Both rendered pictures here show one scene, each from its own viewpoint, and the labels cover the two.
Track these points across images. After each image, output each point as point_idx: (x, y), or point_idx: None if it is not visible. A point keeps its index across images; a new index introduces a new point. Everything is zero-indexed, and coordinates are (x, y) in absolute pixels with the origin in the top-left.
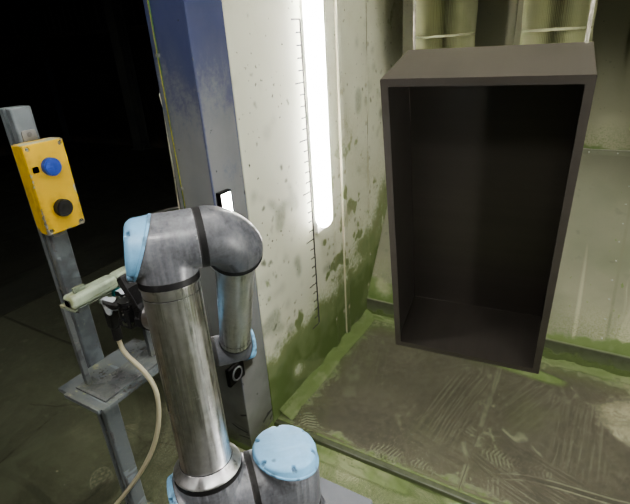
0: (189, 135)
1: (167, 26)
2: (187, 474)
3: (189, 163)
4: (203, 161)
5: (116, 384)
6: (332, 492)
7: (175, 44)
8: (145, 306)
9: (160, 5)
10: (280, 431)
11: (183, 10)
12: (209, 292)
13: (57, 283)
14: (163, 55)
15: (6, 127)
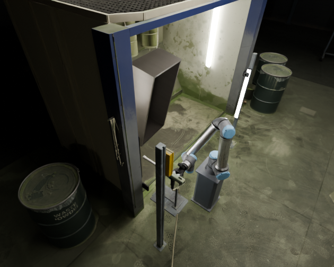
0: (131, 125)
1: (126, 92)
2: (226, 166)
3: (130, 135)
4: (135, 130)
5: (177, 197)
6: (205, 162)
7: (129, 97)
8: (229, 141)
9: (124, 86)
10: (212, 154)
11: (133, 83)
12: (134, 172)
13: (162, 193)
14: (123, 103)
15: (162, 153)
